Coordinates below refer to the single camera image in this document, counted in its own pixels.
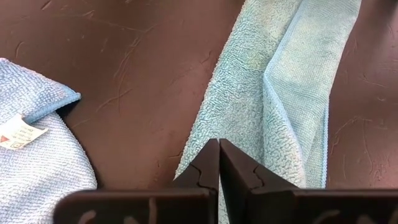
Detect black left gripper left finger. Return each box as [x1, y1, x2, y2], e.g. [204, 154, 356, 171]
[52, 138, 221, 224]

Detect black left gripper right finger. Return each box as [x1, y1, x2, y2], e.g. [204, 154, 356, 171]
[219, 138, 398, 224]

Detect blue microfiber towel white tag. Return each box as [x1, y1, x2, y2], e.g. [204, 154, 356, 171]
[0, 57, 98, 224]

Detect turquoise microfiber towel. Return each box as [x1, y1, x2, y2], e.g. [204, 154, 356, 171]
[174, 0, 363, 224]

